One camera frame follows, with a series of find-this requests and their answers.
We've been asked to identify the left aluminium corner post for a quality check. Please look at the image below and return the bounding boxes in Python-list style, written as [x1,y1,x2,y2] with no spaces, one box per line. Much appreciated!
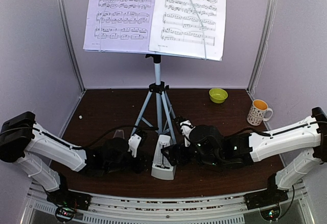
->
[57,0,86,94]

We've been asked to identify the yellow-green bowl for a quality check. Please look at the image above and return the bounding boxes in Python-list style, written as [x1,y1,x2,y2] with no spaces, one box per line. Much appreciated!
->
[209,88,228,104]

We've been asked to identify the purple sheet music page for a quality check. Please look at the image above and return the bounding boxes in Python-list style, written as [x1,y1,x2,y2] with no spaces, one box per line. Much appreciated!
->
[83,0,155,53]

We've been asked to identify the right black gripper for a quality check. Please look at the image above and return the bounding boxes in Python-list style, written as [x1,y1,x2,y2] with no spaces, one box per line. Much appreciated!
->
[161,140,222,167]

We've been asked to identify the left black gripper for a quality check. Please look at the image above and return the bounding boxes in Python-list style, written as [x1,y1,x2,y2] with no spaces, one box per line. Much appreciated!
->
[104,149,154,174]

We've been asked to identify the right aluminium corner post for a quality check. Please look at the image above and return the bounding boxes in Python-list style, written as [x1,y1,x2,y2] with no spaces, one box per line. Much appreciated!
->
[247,0,277,98]

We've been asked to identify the aluminium corner post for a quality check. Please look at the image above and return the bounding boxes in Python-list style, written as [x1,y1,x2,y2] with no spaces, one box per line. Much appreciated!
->
[247,0,277,98]
[57,0,86,94]

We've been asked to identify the patterned white mug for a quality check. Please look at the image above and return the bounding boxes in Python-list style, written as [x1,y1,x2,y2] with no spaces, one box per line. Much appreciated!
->
[247,99,273,126]

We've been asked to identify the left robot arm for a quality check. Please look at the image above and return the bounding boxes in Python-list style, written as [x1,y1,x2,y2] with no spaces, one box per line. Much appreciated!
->
[1,111,151,206]

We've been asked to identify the aluminium front rail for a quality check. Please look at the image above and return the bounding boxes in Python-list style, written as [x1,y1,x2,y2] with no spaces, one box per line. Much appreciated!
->
[21,179,316,224]

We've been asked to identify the clear metronome front cover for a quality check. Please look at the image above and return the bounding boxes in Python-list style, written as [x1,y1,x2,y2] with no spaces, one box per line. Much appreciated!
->
[112,129,125,141]

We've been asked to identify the light blue music stand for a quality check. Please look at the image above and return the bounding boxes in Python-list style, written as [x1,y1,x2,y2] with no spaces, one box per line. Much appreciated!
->
[83,50,223,145]

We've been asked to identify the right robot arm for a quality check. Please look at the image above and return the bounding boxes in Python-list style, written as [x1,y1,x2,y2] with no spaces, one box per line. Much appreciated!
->
[160,107,326,205]

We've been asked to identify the grey metronome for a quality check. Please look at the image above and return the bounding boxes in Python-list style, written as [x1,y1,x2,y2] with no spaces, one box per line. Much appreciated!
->
[151,135,176,181]

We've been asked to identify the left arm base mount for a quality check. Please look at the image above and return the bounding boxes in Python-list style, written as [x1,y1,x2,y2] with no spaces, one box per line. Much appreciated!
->
[46,191,91,211]

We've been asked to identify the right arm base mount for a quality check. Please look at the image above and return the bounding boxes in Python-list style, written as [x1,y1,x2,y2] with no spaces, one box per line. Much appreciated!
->
[244,191,288,210]

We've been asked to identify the white sheet music page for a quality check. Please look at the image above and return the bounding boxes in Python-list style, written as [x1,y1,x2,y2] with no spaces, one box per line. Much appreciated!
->
[149,0,226,61]

